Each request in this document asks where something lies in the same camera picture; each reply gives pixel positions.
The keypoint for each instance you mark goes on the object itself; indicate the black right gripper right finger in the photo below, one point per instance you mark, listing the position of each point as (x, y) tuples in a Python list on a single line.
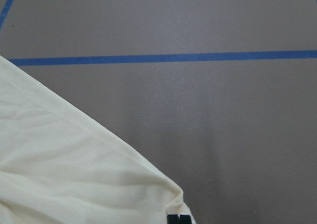
[(185, 219)]

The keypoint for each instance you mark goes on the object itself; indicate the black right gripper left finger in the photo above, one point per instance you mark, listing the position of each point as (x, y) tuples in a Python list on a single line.
[(172, 219)]

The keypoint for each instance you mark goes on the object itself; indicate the cream long-sleeve printed shirt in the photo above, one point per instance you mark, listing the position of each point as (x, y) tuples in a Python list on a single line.
[(59, 166)]

